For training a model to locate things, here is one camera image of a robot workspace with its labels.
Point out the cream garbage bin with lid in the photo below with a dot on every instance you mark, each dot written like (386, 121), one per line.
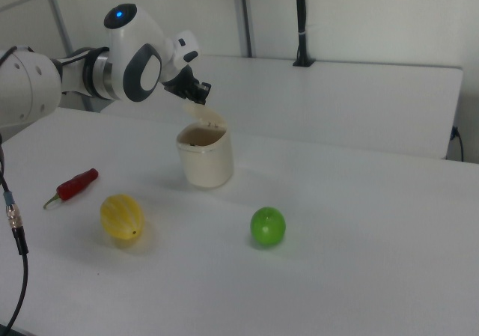
(206, 164)

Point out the yellow striped toy melon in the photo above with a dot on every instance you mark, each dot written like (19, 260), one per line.
(121, 216)

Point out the black pole with base plate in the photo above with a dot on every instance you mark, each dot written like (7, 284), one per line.
(301, 21)

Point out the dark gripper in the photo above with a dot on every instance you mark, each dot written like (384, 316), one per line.
(182, 83)

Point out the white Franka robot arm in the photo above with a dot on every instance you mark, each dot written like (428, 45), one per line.
(142, 51)

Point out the green toy apple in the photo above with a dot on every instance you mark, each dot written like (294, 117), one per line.
(267, 225)

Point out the red toy chili pepper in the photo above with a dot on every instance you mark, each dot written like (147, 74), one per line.
(76, 184)

